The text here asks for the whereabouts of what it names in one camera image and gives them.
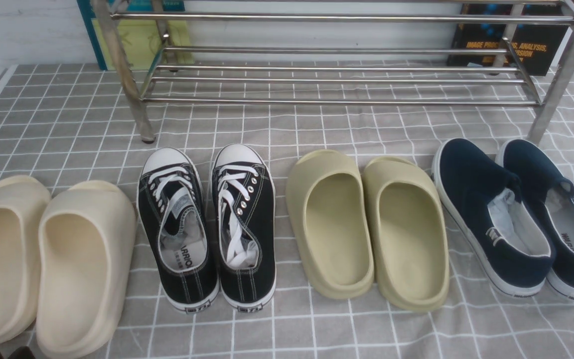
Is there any olive slide slipper right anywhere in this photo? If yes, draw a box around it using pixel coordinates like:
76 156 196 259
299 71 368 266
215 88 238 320
362 156 449 312

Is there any teal and yellow book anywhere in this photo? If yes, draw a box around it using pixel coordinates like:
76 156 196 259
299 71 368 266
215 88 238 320
77 0 191 70

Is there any navy slip-on shoe right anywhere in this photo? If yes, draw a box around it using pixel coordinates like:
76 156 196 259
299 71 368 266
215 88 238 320
496 139 574 300

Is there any olive slide slipper left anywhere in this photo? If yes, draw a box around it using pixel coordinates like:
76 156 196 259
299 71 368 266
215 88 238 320
286 149 375 300

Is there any cream slide slipper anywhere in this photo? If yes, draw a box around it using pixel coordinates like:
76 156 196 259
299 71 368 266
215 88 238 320
0 175 51 344
36 180 136 359

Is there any olive slide slipper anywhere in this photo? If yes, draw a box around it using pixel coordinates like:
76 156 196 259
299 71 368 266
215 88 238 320
286 149 375 300
362 156 449 312

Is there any navy slip-on shoe left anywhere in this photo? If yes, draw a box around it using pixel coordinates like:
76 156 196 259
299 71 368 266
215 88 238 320
432 138 556 298

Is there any black image processing book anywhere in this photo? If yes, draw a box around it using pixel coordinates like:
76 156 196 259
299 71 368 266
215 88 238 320
446 3 568 76

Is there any silver metal shoe rack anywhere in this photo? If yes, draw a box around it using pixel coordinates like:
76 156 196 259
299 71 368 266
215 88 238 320
90 0 574 144

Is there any black canvas sneaker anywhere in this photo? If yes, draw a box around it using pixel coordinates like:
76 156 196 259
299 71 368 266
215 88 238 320
136 148 220 314
210 144 277 312

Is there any cream slide slipper far left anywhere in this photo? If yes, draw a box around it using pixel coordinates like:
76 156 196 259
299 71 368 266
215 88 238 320
0 175 51 344

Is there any navy slip-on shoe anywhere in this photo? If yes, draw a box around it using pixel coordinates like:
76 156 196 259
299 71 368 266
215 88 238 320
496 139 574 300
432 138 556 298

